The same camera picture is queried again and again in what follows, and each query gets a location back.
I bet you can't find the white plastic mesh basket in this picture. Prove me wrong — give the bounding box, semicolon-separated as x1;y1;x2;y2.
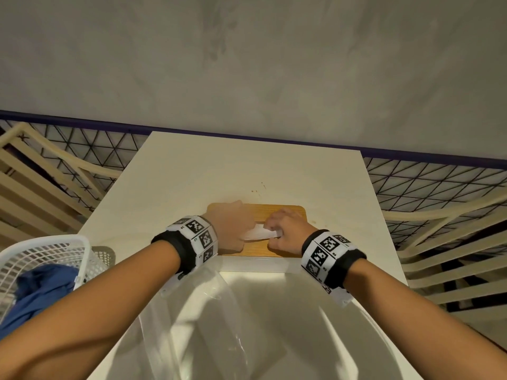
0;234;117;325

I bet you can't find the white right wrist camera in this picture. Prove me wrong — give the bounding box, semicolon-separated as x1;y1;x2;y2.
323;283;354;309

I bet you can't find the person's right forearm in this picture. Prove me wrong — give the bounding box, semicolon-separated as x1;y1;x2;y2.
342;259;507;380

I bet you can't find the wooden lid with slot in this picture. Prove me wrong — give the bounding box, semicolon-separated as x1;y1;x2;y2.
206;203;308;258

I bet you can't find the person's left hand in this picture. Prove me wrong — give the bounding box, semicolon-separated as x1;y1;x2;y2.
199;200;257;254

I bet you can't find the person's left forearm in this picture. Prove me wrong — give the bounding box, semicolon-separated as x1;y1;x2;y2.
0;239;183;380

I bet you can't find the person's right hand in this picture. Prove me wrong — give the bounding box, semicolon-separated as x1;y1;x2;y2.
263;209;318;258

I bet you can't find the cream slatted wooden chair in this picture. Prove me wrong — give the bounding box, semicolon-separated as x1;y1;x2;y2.
0;122;124;250
382;192;507;325

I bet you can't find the left wristband with marker tags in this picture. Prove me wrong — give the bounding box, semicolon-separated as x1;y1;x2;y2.
151;215;219;277

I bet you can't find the blue cloth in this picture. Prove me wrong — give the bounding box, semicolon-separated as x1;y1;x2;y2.
0;264;79;341

